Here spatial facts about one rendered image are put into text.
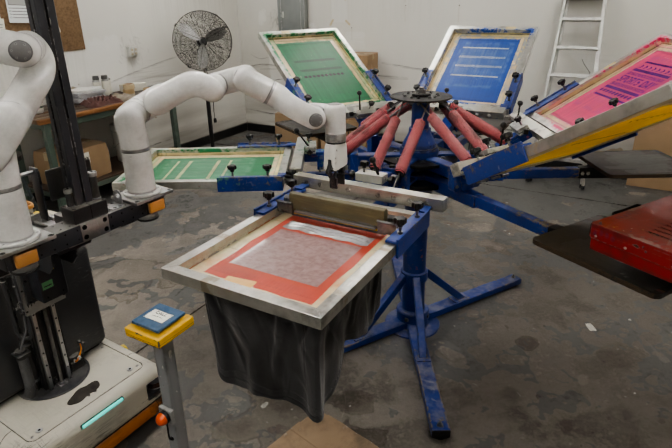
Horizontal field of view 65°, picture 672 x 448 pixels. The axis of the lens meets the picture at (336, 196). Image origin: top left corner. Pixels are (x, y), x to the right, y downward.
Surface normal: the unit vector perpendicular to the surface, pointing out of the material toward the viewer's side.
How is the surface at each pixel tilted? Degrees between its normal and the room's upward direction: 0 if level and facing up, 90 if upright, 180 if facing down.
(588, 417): 0
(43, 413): 0
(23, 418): 0
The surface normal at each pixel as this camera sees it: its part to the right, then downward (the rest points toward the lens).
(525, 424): -0.02, -0.93
